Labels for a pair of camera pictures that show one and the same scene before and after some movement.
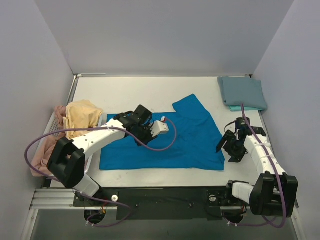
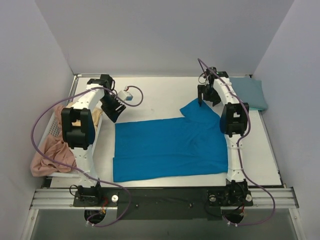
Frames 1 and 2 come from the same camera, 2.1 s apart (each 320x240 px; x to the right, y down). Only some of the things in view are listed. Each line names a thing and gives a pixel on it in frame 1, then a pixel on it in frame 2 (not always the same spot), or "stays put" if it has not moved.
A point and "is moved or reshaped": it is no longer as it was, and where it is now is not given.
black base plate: [151, 203] stays put
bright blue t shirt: [197, 147] is moved or reshaped
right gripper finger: [221, 143] → [199, 92]
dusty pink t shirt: [40, 162] stays put
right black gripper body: [231, 145] → [208, 95]
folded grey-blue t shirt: [243, 89] stays put
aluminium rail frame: [63, 199] stays put
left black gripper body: [144, 133] → [115, 107]
